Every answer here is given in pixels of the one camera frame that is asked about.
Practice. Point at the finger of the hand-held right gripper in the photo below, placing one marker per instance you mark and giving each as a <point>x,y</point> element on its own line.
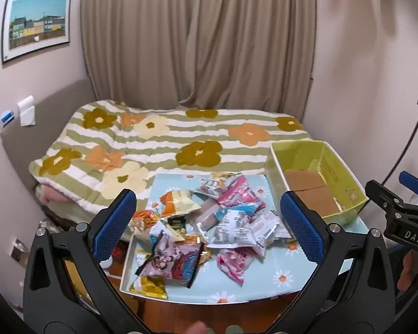
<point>383,193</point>
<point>411,182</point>

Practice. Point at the wall socket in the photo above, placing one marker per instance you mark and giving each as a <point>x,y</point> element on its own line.
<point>19,250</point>

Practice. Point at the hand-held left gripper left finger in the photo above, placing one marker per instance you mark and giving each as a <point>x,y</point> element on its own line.
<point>116,222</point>

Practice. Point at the green cardboard box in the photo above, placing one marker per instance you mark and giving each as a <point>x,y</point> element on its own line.
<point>338,170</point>

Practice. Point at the striped floral blanket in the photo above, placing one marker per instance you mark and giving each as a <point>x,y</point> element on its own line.
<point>181,132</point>

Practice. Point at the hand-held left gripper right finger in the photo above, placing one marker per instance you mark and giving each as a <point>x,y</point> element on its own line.
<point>299,226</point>

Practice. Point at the person's right hand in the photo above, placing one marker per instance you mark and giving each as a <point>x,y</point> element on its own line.
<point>408,271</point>

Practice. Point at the beige curtain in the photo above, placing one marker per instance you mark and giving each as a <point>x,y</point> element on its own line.
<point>195,41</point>

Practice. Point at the clear golden snack bag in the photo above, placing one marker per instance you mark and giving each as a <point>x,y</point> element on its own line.
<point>195,245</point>

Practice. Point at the pink cartoon print snack bag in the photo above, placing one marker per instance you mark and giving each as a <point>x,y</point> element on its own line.
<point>170,261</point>

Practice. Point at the pile of snack packets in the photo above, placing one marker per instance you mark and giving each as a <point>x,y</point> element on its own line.
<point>237,195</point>

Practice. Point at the pink pillow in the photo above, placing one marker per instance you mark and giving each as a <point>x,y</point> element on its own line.
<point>52,197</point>

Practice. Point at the orange snack bag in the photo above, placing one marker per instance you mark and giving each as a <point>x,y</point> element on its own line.
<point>142,222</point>

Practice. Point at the framed wall poster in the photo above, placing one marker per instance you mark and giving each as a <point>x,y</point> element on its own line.
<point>36,24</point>

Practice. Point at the white snack bag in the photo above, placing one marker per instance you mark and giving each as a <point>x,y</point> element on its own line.
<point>230,237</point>

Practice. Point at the white paper on wall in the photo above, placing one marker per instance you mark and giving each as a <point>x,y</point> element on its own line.
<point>26,111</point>

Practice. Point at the thin black rod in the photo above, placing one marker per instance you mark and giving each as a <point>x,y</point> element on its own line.
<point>412,134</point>

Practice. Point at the yellow snack bag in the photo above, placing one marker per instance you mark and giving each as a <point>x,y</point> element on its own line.
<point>149,287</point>

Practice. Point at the blue wall tag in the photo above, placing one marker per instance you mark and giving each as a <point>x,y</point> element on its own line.
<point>7,117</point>

